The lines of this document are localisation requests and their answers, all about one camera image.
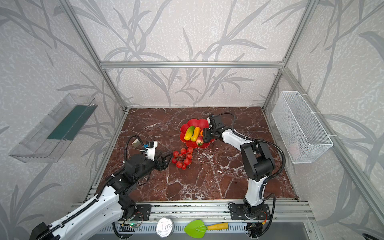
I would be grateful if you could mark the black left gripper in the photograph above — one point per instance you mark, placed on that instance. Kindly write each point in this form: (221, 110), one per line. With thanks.
(160, 162)

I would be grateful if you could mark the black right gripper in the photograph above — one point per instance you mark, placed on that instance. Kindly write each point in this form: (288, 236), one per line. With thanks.
(210, 132)

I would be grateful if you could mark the yellow fake corn fruit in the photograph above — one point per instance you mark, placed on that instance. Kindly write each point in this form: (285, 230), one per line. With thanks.
(196, 134)

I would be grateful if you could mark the red green fake apple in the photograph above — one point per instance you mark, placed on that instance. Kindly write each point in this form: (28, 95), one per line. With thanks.
(200, 141)

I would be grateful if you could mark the green yellow fake cucumber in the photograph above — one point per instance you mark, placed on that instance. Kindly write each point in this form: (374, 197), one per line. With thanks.
(189, 133)

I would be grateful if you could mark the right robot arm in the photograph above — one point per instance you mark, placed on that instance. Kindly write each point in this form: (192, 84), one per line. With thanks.
(258, 161)

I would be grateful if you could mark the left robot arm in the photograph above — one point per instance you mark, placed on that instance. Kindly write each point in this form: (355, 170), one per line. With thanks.
(111, 202)

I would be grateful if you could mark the red fake cherry tomato bunch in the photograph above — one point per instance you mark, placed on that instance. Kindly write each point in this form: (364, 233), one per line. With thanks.
(183, 158)

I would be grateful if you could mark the red flower-shaped fruit bowl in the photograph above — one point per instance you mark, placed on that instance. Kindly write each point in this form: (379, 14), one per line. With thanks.
(201, 123)

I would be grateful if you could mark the grey door stop wedge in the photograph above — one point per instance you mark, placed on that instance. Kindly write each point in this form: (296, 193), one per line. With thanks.
(136, 144)

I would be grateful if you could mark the silver round tin lid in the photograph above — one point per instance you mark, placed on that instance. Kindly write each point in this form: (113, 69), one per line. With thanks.
(165, 227)

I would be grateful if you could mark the green circuit board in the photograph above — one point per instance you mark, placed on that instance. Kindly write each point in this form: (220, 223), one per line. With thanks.
(129, 227)

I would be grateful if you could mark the green yellow toy spatula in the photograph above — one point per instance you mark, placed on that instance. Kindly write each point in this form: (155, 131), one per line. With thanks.
(197, 228)

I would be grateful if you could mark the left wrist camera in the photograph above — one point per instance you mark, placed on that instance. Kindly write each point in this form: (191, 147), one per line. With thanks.
(150, 150)

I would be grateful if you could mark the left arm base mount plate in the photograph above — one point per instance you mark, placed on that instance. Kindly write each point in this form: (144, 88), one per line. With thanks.
(139, 212)

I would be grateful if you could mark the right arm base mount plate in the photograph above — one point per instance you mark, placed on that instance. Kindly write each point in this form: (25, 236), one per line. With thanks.
(245, 212)

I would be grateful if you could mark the white wire mesh basket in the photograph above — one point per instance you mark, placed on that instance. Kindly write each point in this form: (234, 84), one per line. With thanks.
(301, 131)

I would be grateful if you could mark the clear acrylic wall shelf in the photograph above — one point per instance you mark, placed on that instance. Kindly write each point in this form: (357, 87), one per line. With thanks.
(47, 142)

